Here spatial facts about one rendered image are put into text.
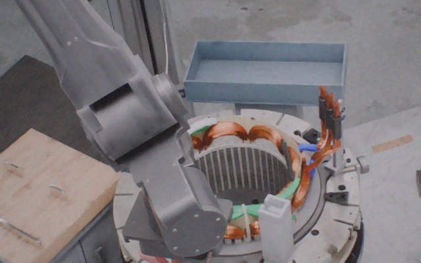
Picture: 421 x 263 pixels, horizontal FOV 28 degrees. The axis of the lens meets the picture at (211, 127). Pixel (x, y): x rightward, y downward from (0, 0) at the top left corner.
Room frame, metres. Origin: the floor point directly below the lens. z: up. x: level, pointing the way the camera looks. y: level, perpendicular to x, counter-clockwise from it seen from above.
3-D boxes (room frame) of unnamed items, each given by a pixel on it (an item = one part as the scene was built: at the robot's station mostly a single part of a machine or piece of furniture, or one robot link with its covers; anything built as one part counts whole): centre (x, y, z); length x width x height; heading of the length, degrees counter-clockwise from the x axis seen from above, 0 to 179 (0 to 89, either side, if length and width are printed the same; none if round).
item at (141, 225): (0.57, 0.05, 1.27); 0.10 x 0.07 x 0.07; 68
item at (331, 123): (0.74, -0.14, 1.21); 0.04 x 0.04 x 0.03; 52
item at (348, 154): (0.77, -0.17, 1.07); 0.04 x 0.02 x 0.05; 10
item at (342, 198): (0.71, -0.14, 1.10); 0.03 x 0.02 x 0.01; 72
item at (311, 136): (0.83, -0.14, 1.09); 0.03 x 0.02 x 0.02; 39
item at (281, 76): (1.04, -0.10, 0.92); 0.25 x 0.11 x 0.28; 74
